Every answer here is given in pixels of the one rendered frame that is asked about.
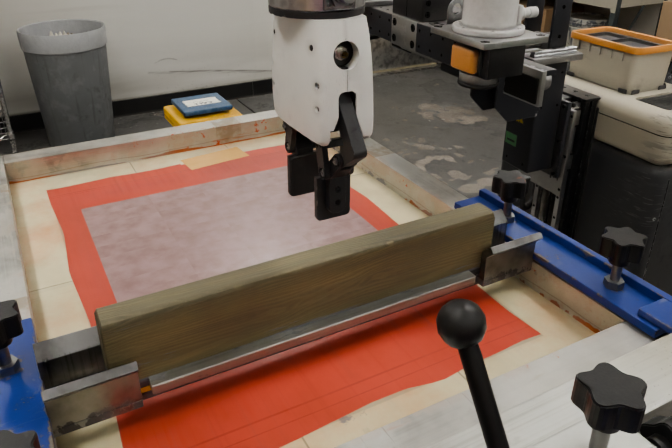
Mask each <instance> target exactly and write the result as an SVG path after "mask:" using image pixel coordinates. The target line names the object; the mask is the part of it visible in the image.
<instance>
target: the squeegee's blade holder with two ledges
mask: <svg viewBox="0 0 672 448"><path fill-rule="evenodd" d="M475 278H476V276H475V275H474V274H473V273H471V272H470V271H469V270H468V271H465V272H462V273H459V274H456V275H453V276H450V277H447V278H444V279H441V280H438V281H435V282H432V283H429V284H426V285H423V286H420V287H417V288H414V289H411V290H408V291H405V292H402V293H399V294H396V295H393V296H390V297H387V298H384V299H381V300H378V301H375V302H372V303H369V304H366V305H363V306H360V307H357V308H354V309H351V310H348V311H345V312H342V313H339V314H336V315H333V316H330V317H327V318H324V319H321V320H318V321H315V322H312V323H309V324H306V325H303V326H300V327H297V328H294V329H291V330H288V331H285V332H282V333H279V334H276V335H273V336H270V337H267V338H264V339H261V340H258V341H255V342H252V343H249V344H246V345H243V346H240V347H237V348H234V349H231V350H228V351H225V352H222V353H219V354H216V355H213V356H210V357H207V358H204V359H201V360H198V361H195V362H192V363H189V364H186V365H183V366H180V367H177V368H174V369H171V370H168V371H165V372H162V373H159V374H156V375H153V376H150V377H148V378H149V384H150V388H151V390H152V393H153V394H158V393H161V392H164V391H167V390H170V389H173V388H175V387H178V386H181V385H184V384H187V383H190V382H193V381H196V380H199V379H201V378H204V377H207V376H210V375H213V374H216V373H219V372H222V371H225V370H227V369H230V368H233V367H236V366H239V365H242V364H245V363H248V362H250V361H253V360H256V359H259V358H262V357H265V356H268V355H271V354H274V353H276V352H279V351H282V350H285V349H288V348H291V347H294V346H297V345H300V344H302V343H305V342H308V341H311V340H314V339H317V338H320V337H323V336H326V335H328V334H331V333H334V332H337V331H340V330H343V329H346V328H349V327H351V326H354V325H357V324H360V323H363V322H366V321H369V320H372V319H375V318H377V317H380V316H383V315H386V314H389V313H392V312H395V311H398V310H401V309H403V308H406V307H409V306H412V305H415V304H418V303H421V302H424V301H427V300H429V299H432V298H435V297H438V296H441V295H444V294H447V293H450V292H452V291H455V290H458V289H461V288H464V287H467V286H470V285H473V284H474V283H475Z"/></svg>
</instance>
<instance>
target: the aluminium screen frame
mask: <svg viewBox="0 0 672 448"><path fill-rule="evenodd" d="M282 122H283V120H282V119H281V118H280V117H279V116H278V115H277V113H276V111H275V110H271V111H265V112H259V113H253V114H247V115H241V116H235V117H229V118H223V119H217V120H211V121H205V122H199V123H193V124H187V125H182V126H176V127H170V128H164V129H158V130H152V131H146V132H140V133H134V134H128V135H122V136H116V137H110V138H104V139H98V140H92V141H86V142H80V143H74V144H68V145H62V146H56V147H50V148H44V149H38V150H32V151H26V152H20V153H14V154H9V155H3V156H0V302H3V301H7V300H16V301H17V303H18V307H19V311H20V314H21V318H22V320H23V319H27V318H32V320H33V324H34V330H35V335H36V341H37V343H38V338H37V333H36V327H35V322H34V316H33V311H32V305H31V300H30V294H29V289H28V284H27V278H26V273H25V267H24V262H23V256H22V251H21V245H20V240H19V234H18V229H17V223H16V218H15V213H14V207H13V202H12V196H11V191H10V185H9V184H14V183H19V182H25V181H30V180H35V179H41V178H46V177H51V176H57V175H62V174H68V173H73V172H78V171H84V170H89V169H94V168H100V167H105V166H111V165H116V164H121V163H127V162H132V161H137V160H143V159H148V158H154V157H159V156H164V155H170V154H175V153H180V152H186V151H191V150H197V149H202V148H207V147H213V146H218V145H223V144H229V143H234V142H240V141H245V140H250V139H256V138H261V137H266V136H272V135H277V134H283V133H286V132H285V129H284V128H283V127H282V124H283V123H282ZM364 142H365V145H366V149H367V156H366V157H365V158H364V159H362V160H361V161H359V162H358V163H357V164H356V165H357V166H358V167H360V168H361V169H363V170H364V171H365V172H367V173H368V174H370V175H371V176H372V177H374V178H375V179H377V180H378V181H380V182H381V183H382V184H384V185H385V186H387V187H388V188H390V189H391V190H392V191H394V192H395V193H397V194H398V195H400V196H401V197H402V198H404V199H405V200H407V201H408V202H409V203H411V204H412V205H414V206H415V207H417V208H418V209H419V210H421V211H422V212H424V213H425V214H427V215H428V216H432V215H436V214H439V213H443V212H447V211H450V210H454V209H455V208H454V205H455V202H458V201H461V200H465V199H469V198H467V197H465V196H464V195H462V194H461V193H459V192H457V191H456V190H454V189H452V188H451V187H449V186H448V185H446V184H444V183H443V182H441V181H439V180H438V179H436V178H435V177H433V176H431V175H430V174H428V173H426V172H425V171H423V170H422V169H420V168H418V167H417V166H415V165H413V164H412V163H410V162H409V161H407V160H405V159H404V158H402V157H400V156H399V155H397V154H396V153H394V152H392V151H391V150H389V149H387V148H386V147H384V146H382V145H381V144H379V143H378V142H376V141H374V140H373V139H371V138H366V139H364ZM515 277H516V278H518V279H519V280H520V281H522V282H523V283H525V284H526V285H527V286H529V287H530V288H532V289H533V290H535V291H536V292H537V293H539V294H540V295H542V296H543V297H545V298H546V299H547V300H549V301H550V302H552V303H553V304H554V305H556V306H557V307H559V308H560V309H562V310H563V311H564V312H566V313H567V314H569V315H570V316H572V317H573V318H574V319H576V320H577V321H579V322H580V323H582V324H583V325H584V326H586V327H587V328H589V329H590V330H592V331H593V332H594V333H596V334H594V335H592V336H589V337H587V338H585V339H582V340H580V341H578V342H576V343H573V344H571V345H569V346H566V347H564V348H562V349H559V350H557V351H555V352H553V353H550V354H548V355H546V356H543V357H541V358H539V359H536V360H534V361H532V362H530V363H527V364H525V365H523V366H520V367H518V368H516V369H514V370H511V371H509V372H507V373H504V374H502V375H500V376H497V377H495V378H493V379H491V380H490V383H491V386H492V390H493V393H494V396H495V400H496V403H497V406H498V410H499V413H502V412H504V411H506V410H508V409H510V408H512V407H514V406H517V405H519V404H521V403H523V402H525V401H527V400H529V399H531V398H534V397H536V396H538V395H540V394H542V393H544V392H546V391H549V390H551V389H553V388H555V387H557V386H559V385H561V384H563V383H566V382H568V381H570V380H572V379H574V378H575V376H576V374H578V373H580V372H585V371H591V370H593V369H594V368H595V366H596V365H598V364H599V363H602V362H606V363H608V362H610V361H613V360H615V359H617V358H619V357H621V356H623V355H625V354H627V353H630V352H632V351H634V350H636V349H638V348H640V347H642V346H645V345H647V344H649V343H651V342H653V341H655V340H657V339H659V338H662V337H664V336H666V335H668V333H666V334H663V335H661V336H659V337H657V338H652V337H651V336H649V335H648V334H646V333H645V332H643V331H642V330H640V329H639V328H637V327H635V326H634V325H632V324H631V323H629V322H628V321H626V320H625V319H623V318H622V317H620V316H619V315H617V314H616V313H614V312H612V311H611V310H609V309H608V308H606V307H605V306H603V305H602V304H600V303H599V302H597V301H596V300H594V299H593V298H591V297H589V296H588V295H586V294H585V293H583V292H582V291H580V290H579V289H577V288H576V287H574V286H573V285H571V284H570V283H568V282H566V281H565V280H563V279H562V278H560V277H559V276H557V275H556V274H554V273H553V272H551V271H550V270H548V269H547V268H545V267H543V266H542V265H540V264H539V263H537V262H536V261H534V260H533V262H532V268H531V270H530V271H527V272H524V273H521V274H518V275H516V276H515ZM478 423H479V420H478V417H477V413H476V410H475V406H474V403H473V400H472V396H471V393H470V390H469V389H468V390H465V391H463V392H461V393H458V394H456V395H454V396H451V397H449V398H447V399H445V400H442V401H440V402H438V403H435V404H433V405H431V406H429V407H426V408H424V409H422V410H419V411H417V412H415V413H412V414H410V415H408V416H406V417H403V418H401V419H399V420H396V421H394V422H392V423H389V424H387V425H385V426H383V427H380V428H378V429H376V430H373V431H371V432H369V433H367V434H364V435H362V436H360V437H357V438H355V439H353V440H350V441H348V442H346V443H344V444H341V445H339V446H337V447H334V448H427V447H429V446H431V445H433V444H435V443H438V442H440V441H442V440H444V439H446V438H448V437H450V436H453V435H455V434H457V433H459V432H461V431H463V430H465V429H467V428H470V427H472V426H474V425H476V424H478Z"/></svg>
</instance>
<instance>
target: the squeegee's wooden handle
mask: <svg viewBox="0 0 672 448"><path fill-rule="evenodd" d="M494 222H495V216H494V213H493V211H492V210H491V209H490V208H488V207H486V206H485V205H483V204H481V203H475V204H472V205H468V206H465V207H461V208H457V209H454V210H450V211H447V212H443V213H439V214H436V215H432V216H428V217H425V218H421V219H418V220H414V221H410V222H407V223H403V224H400V225H396V226H392V227H389V228H385V229H382V230H378V231H374V232H371V233H367V234H364V235H360V236H356V237H353V238H349V239H346V240H342V241H338V242H335V243H331V244H328V245H324V246H320V247H317V248H313V249H310V250H306V251H302V252H299V253H295V254H291V255H288V256H284V257H281V258H277V259H273V260H270V261H266V262H263V263H259V264H255V265H252V266H248V267H245V268H241V269H237V270H234V271H230V272H227V273H223V274H219V275H216V276H212V277H209V278H205V279H201V280H198V281H194V282H191V283H187V284H183V285H180V286H176V287H173V288H169V289H165V290H162V291H158V292H154V293H151V294H147V295H144V296H140V297H136V298H133V299H129V300H126V301H122V302H118V303H115V304H111V305H108V306H104V307H100V308H97V309H96V310H95V312H94V316H95V321H96V325H97V330H98V335H99V340H100V344H101V349H102V354H103V359H104V363H105V368H106V370H109V369H112V368H115V367H119V366H122V365H125V364H128V363H131V362H134V361H136V362H137V365H138V369H139V370H138V376H139V382H140V387H141V388H143V387H146V386H149V385H150V384H149V378H148V377H150V376H153V375H156V374H159V373H162V372H165V371H168V370H171V369H174V368H177V367H180V366H183V365H186V364H189V363H192V362H195V361H198V360H201V359H204V358H207V357H210V356H213V355H216V354H219V353H222V352H225V351H228V350H231V349H234V348H237V347H240V346H243V345H246V344H249V343H252V342H255V341H258V340H261V339H264V338H267V337H270V336H273V335H276V334H279V333H282V332H285V331H288V330H291V329H294V328H297V327H300V326H303V325H306V324H309V323H312V322H315V321H318V320H321V319H324V318H327V317H330V316H333V315H336V314H339V313H342V312H345V311H348V310H351V309H354V308H357V307H360V306H363V305H366V304H369V303H372V302H375V301H378V300H381V299H384V298H387V297H390V296H393V295H396V294H399V293H402V292H405V291H408V290H411V289H414V288H417V287H420V286H423V285H426V284H429V283H432V282H435V281H438V280H441V279H444V278H447V277H450V276H453V275H456V274H459V273H462V272H465V271H468V270H469V271H470V272H471V273H473V274H474V275H477V274H480V265H481V257H482V252H483V251H485V250H487V249H489V248H491V245H492V238H493V230H494Z"/></svg>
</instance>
